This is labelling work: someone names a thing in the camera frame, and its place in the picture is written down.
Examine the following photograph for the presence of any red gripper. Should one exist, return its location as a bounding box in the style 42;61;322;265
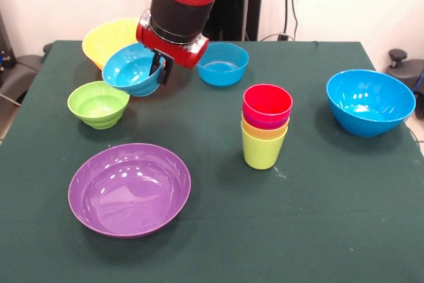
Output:
135;9;209;85

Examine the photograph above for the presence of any small light blue ribbed bowl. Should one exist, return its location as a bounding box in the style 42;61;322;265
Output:
101;42;166;97

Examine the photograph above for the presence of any lime green cup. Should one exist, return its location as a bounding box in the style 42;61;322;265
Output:
241;129;288;170

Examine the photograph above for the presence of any black pedestal foot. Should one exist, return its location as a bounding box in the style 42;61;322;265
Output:
0;54;46;103
384;48;424;97

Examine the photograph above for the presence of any red cup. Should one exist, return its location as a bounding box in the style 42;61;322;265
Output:
242;84;293;121

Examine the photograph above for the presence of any yellow cup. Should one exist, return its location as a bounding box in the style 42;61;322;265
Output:
240;119;289;140

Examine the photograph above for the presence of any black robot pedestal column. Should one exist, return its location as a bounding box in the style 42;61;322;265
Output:
152;0;270;42

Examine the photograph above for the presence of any medium blue bowl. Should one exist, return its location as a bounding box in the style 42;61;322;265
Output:
195;42;250;87

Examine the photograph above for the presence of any small green ribbed bowl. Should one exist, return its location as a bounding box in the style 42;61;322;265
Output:
67;80;131;130

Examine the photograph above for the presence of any dark green table cloth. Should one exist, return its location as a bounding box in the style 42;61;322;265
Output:
0;40;424;283

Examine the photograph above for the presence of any wide purple bowl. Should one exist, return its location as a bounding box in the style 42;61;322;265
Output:
68;142;192;239

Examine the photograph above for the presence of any large orange bowl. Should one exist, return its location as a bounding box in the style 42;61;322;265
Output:
81;17;142;71

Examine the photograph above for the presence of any large blue bowl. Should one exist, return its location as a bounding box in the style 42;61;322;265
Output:
326;69;417;138

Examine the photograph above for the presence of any purple cup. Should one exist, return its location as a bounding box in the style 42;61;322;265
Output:
242;110;292;131

